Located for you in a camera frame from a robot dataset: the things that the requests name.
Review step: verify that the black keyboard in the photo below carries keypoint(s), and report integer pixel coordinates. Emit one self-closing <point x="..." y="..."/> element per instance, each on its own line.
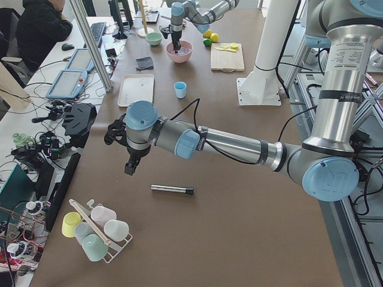
<point x="97" y="30"/>

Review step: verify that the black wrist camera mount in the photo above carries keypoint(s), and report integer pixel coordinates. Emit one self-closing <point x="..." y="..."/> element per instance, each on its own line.
<point x="116" y="132"/>

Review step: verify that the wooden cup tree stand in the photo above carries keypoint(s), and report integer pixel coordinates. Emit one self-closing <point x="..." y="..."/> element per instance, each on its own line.
<point x="145" y="30"/>

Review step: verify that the mint green plastic cup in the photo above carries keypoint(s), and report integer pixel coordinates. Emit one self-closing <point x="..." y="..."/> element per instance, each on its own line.
<point x="94" y="247"/>

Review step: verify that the green bowl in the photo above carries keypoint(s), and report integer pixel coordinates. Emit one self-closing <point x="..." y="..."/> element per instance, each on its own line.
<point x="154" y="38"/>

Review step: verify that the wooden cutting board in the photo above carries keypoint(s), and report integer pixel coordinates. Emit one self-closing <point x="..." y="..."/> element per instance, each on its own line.
<point x="225" y="60"/>

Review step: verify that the aluminium frame post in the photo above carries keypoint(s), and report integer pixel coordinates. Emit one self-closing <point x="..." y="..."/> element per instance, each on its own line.
<point x="81" y="18"/>

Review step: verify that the lemon half near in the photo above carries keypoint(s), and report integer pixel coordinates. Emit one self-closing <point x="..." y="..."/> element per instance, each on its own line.
<point x="234" y="46"/>

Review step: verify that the whole yellow lemon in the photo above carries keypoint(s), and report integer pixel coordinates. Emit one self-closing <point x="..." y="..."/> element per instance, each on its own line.
<point x="207" y="34"/>
<point x="214" y="37"/>

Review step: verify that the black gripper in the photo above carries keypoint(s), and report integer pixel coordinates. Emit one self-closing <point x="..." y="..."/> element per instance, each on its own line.
<point x="136" y="153"/>
<point x="175" y="36"/>

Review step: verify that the person in black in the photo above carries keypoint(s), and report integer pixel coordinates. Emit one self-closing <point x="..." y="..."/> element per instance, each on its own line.
<point x="40" y="27"/>

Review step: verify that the blue teach pendant far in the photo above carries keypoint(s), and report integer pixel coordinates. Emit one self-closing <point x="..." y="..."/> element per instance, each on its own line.
<point x="81" y="60"/>

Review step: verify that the grey plastic cup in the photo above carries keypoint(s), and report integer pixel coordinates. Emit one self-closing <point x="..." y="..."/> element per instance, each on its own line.
<point x="81" y="231"/>

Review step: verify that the green lime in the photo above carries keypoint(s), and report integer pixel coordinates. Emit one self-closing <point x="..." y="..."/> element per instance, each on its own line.
<point x="207" y="42"/>

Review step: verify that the yellow plastic knife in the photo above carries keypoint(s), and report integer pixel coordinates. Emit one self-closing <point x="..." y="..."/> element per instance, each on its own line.
<point x="223" y="49"/>

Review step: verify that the clear ice cubes pile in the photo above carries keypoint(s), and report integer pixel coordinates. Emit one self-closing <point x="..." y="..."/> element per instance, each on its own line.
<point x="185" y="49"/>

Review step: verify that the steel muddler black tip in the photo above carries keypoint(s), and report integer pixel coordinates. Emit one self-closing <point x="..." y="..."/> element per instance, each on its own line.
<point x="185" y="190"/>

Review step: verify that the pink bowl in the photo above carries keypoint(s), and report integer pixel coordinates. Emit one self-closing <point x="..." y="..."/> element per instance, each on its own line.
<point x="179" y="59"/>

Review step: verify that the white wire cup rack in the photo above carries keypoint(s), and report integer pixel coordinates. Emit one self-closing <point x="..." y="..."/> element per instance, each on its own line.
<point x="116" y="247"/>

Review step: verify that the grey folded cloth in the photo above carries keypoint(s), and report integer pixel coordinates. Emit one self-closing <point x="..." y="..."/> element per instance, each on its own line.
<point x="144" y="63"/>

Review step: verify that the blue teach pendant near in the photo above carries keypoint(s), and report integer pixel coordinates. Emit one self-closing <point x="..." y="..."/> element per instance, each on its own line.
<point x="68" y="84"/>

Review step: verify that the wooden rack handle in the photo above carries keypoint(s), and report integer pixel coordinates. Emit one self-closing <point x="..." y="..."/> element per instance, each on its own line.
<point x="85" y="214"/>

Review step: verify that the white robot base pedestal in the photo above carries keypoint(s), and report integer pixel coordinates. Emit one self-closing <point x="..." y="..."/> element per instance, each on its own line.
<point x="261" y="86"/>

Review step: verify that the blue teach pendant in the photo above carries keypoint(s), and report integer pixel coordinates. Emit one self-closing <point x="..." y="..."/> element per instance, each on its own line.
<point x="68" y="84"/>
<point x="81" y="60"/>

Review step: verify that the pink plastic cup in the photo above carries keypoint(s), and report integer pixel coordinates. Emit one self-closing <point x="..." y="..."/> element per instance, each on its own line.
<point x="100" y="215"/>

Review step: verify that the yellow plastic cup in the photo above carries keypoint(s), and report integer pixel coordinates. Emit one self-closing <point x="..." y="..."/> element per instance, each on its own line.
<point x="69" y="223"/>

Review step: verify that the blue plastic cup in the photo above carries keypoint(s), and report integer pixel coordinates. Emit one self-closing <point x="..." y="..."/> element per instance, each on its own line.
<point x="180" y="88"/>

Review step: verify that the white plastic cup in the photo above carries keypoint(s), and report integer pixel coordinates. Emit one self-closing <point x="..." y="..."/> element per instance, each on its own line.
<point x="116" y="230"/>

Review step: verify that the cream rabbit tray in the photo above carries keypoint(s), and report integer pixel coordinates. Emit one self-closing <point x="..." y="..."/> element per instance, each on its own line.
<point x="135" y="87"/>

